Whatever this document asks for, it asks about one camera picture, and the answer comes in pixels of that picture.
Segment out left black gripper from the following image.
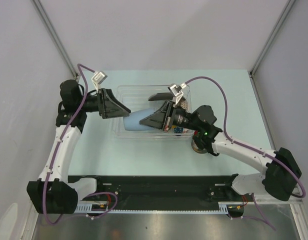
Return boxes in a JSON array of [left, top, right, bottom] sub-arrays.
[[78, 88, 131, 120]]

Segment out red interior dark mug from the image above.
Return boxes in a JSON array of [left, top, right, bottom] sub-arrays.
[[191, 135, 220, 157]]

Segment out right aluminium frame post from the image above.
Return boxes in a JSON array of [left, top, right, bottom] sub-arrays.
[[249, 0, 297, 76]]

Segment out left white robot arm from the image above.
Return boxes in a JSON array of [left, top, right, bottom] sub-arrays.
[[26, 79, 131, 214]]

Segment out aluminium frame post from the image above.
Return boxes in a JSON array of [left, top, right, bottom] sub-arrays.
[[30, 0, 79, 80], [249, 0, 297, 76]]

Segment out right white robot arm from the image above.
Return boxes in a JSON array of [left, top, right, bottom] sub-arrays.
[[139, 101, 302, 201]]

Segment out light blue plastic cup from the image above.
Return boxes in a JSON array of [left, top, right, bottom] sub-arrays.
[[123, 108, 155, 132]]

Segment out pink patterned bowl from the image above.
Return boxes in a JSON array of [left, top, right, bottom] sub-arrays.
[[177, 98, 190, 112]]

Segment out purple cable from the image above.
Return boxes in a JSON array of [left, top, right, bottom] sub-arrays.
[[181, 76, 307, 231], [41, 63, 118, 225]]

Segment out light blue cable duct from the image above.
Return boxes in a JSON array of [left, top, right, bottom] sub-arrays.
[[74, 201, 229, 215]]

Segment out left aluminium frame post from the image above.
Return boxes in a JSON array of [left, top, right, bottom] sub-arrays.
[[30, 0, 79, 80]]

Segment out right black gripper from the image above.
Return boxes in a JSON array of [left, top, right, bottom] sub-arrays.
[[140, 99, 201, 131]]

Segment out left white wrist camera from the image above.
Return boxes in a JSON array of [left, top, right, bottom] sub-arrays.
[[91, 71, 108, 93]]

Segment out clear plastic dish rack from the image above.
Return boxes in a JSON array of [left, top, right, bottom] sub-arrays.
[[112, 85, 194, 140]]

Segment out black floral square plate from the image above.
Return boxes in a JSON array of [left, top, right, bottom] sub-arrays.
[[148, 92, 174, 102]]

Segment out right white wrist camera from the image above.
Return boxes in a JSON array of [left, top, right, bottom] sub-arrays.
[[167, 83, 187, 106]]

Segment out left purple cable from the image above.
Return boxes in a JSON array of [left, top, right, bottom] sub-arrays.
[[41, 63, 118, 225]]

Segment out blue triangle patterned bowl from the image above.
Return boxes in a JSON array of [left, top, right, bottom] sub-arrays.
[[172, 125, 189, 136]]

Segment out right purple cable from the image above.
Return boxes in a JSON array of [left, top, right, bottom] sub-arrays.
[[181, 76, 307, 231]]

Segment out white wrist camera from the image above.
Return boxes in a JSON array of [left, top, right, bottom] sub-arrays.
[[91, 71, 108, 93], [167, 83, 187, 106]]

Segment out aluminium front rail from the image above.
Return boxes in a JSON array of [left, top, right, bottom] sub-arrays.
[[28, 182, 305, 204]]

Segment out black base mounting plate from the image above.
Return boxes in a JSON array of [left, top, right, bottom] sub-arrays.
[[83, 175, 253, 211]]

